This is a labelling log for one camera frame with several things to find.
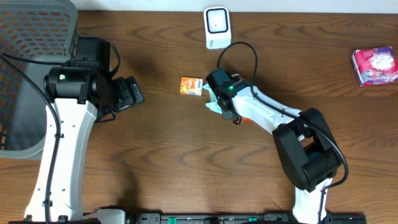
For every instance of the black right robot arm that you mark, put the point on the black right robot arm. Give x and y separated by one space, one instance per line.
308 153

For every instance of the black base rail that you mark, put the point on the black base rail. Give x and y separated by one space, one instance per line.
156 218

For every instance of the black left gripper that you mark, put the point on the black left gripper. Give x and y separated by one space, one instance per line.
130 93

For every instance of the orange chocolate bar wrapper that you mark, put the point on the orange chocolate bar wrapper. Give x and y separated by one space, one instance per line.
245 119

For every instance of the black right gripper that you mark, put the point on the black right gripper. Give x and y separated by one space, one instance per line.
230 114

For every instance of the teal snack packet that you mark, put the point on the teal snack packet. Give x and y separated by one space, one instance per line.
213 103

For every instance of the purple pad package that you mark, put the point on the purple pad package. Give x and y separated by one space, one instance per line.
375 66

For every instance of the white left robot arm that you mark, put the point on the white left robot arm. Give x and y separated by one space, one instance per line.
76 98

